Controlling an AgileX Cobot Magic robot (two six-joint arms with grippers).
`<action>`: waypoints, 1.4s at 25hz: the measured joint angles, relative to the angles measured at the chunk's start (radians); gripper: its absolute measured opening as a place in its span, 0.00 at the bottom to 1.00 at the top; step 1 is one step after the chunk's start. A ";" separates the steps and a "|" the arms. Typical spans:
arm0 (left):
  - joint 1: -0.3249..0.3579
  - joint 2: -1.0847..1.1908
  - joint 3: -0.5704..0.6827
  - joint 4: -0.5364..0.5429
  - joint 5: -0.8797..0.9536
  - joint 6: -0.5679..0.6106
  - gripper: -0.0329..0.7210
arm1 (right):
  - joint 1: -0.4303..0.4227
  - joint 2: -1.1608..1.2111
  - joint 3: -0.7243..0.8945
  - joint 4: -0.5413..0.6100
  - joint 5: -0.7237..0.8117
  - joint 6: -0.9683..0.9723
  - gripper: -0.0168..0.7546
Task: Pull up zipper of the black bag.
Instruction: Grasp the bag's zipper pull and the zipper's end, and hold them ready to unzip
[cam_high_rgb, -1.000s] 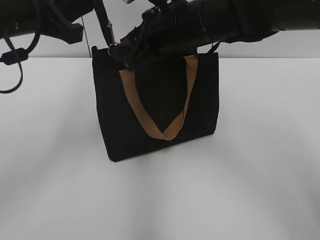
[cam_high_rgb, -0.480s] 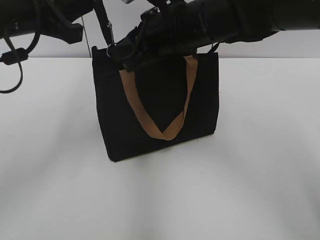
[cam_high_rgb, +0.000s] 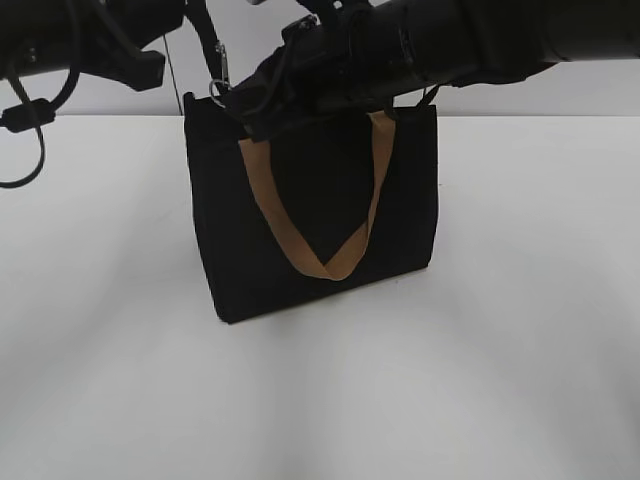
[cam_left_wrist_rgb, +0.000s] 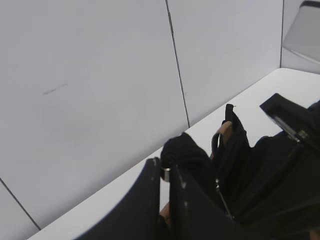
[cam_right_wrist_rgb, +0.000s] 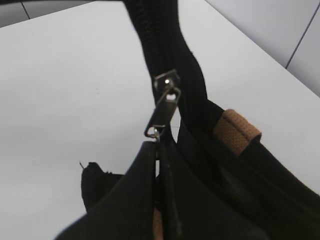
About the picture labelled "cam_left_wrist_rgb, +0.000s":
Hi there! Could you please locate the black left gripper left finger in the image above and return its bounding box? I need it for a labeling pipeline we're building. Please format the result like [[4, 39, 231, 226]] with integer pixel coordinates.
[[77, 157, 161, 240]]

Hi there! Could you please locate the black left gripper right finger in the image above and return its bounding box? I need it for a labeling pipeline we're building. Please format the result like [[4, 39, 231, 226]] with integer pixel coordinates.
[[169, 166, 248, 240]]

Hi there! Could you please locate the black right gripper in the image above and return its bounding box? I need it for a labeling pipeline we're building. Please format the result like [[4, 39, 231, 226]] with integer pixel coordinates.
[[259, 93, 320, 160]]

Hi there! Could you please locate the black tote bag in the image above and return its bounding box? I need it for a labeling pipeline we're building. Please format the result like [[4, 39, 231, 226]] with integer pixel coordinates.
[[159, 103, 320, 240]]

